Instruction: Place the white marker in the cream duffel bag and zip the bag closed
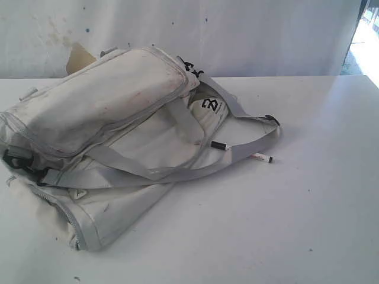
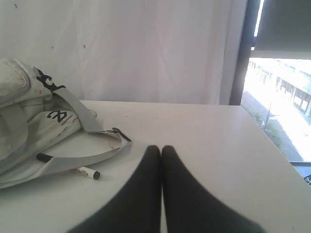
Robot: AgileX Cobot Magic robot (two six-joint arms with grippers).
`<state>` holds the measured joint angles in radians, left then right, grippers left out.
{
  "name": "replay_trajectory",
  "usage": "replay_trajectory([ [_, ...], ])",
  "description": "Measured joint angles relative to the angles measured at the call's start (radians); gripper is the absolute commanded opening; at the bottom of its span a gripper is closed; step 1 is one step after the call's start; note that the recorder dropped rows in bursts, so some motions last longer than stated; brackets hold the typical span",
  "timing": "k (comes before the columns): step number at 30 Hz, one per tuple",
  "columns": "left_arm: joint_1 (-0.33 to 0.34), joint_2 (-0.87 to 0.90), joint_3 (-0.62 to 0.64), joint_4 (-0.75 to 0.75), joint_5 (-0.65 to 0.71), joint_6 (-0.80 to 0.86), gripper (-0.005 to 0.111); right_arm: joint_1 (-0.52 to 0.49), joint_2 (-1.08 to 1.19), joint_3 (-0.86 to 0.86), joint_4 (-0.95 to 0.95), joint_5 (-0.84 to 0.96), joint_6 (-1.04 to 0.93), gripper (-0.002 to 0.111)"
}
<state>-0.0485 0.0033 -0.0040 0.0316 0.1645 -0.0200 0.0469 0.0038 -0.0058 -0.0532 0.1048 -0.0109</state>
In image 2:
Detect white marker black cap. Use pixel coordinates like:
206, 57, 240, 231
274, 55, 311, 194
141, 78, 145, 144
36, 153, 101, 180

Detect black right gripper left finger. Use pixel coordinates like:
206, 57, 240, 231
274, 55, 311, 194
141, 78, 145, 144
70, 145, 161, 233

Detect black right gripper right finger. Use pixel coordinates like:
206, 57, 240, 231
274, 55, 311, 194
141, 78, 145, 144
161, 145, 264, 233

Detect dark window frame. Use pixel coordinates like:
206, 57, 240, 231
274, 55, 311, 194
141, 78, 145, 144
229, 0, 311, 105

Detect white fabric backpack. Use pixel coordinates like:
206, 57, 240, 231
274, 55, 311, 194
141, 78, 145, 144
0, 58, 131, 189

